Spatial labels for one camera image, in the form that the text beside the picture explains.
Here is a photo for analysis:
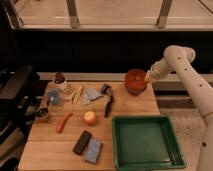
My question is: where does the purple bowl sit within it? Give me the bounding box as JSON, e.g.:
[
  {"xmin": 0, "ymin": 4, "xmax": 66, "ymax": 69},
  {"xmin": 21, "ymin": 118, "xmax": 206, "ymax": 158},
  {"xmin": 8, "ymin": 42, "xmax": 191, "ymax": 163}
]
[{"xmin": 125, "ymin": 86, "xmax": 146, "ymax": 96}]

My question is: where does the black handled brush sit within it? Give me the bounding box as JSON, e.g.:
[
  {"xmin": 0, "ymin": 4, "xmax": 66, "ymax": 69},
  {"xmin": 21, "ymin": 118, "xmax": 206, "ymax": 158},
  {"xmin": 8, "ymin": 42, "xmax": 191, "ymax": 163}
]
[{"xmin": 101, "ymin": 84, "xmax": 114, "ymax": 117}]

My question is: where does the black chair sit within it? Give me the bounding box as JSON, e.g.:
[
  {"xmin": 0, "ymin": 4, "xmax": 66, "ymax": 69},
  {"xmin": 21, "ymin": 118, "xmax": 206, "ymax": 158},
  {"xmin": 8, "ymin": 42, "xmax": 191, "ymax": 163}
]
[{"xmin": 0, "ymin": 66, "xmax": 40, "ymax": 144}]

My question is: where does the blue sponge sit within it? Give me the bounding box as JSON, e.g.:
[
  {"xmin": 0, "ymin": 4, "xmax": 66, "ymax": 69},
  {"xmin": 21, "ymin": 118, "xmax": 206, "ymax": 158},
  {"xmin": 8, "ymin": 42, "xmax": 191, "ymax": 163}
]
[{"xmin": 85, "ymin": 138, "xmax": 102, "ymax": 164}]

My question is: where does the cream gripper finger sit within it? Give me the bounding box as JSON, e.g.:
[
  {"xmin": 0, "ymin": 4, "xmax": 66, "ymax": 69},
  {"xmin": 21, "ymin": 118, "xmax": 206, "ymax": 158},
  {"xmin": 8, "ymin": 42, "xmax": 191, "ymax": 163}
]
[{"xmin": 145, "ymin": 71, "xmax": 150, "ymax": 83}]

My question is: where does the blue crumpled cloth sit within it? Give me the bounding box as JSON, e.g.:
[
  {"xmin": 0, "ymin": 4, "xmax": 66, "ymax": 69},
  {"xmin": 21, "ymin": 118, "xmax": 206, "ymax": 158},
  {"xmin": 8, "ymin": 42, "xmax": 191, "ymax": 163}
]
[{"xmin": 82, "ymin": 87, "xmax": 102, "ymax": 105}]

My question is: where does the orange apple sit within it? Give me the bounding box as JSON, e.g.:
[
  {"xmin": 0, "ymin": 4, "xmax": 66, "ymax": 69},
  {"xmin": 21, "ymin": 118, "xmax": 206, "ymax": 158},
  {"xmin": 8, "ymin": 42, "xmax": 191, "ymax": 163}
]
[{"xmin": 84, "ymin": 111, "xmax": 97, "ymax": 125}]

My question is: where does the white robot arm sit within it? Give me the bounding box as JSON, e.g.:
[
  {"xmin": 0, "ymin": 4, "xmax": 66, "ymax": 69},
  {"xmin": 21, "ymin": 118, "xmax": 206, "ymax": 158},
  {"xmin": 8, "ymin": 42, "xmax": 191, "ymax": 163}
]
[{"xmin": 145, "ymin": 45, "xmax": 213, "ymax": 171}]

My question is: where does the black rectangular block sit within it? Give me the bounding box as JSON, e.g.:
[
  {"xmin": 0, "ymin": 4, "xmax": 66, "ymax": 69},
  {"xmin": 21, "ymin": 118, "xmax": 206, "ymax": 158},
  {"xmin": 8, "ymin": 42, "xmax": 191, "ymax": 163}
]
[{"xmin": 73, "ymin": 131, "xmax": 91, "ymax": 155}]

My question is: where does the red bowl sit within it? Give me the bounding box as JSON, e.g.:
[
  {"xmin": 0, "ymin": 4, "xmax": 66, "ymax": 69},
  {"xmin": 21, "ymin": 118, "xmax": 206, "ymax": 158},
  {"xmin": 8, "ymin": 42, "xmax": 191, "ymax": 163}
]
[{"xmin": 124, "ymin": 69, "xmax": 146, "ymax": 88}]

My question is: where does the small dark cup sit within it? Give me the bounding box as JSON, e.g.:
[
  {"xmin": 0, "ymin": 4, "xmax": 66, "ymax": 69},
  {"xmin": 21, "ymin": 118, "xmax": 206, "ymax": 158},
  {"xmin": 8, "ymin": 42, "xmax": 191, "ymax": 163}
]
[{"xmin": 36, "ymin": 108, "xmax": 50, "ymax": 122}]

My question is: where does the blue transparent cup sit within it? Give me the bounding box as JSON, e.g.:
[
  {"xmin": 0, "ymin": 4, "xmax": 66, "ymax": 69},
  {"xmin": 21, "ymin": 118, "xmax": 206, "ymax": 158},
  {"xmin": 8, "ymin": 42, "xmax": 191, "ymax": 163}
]
[{"xmin": 47, "ymin": 89, "xmax": 61, "ymax": 105}]

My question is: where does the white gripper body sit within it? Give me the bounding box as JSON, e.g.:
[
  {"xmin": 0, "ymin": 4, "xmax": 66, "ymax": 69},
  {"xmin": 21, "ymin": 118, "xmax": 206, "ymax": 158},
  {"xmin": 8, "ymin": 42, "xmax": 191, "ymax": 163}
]
[{"xmin": 150, "ymin": 66, "xmax": 163, "ymax": 80}]

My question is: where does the green plastic tray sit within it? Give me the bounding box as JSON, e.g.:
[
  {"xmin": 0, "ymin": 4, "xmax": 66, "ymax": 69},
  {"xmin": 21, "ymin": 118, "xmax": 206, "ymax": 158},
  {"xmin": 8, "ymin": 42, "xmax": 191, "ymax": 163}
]
[{"xmin": 112, "ymin": 115, "xmax": 186, "ymax": 171}]

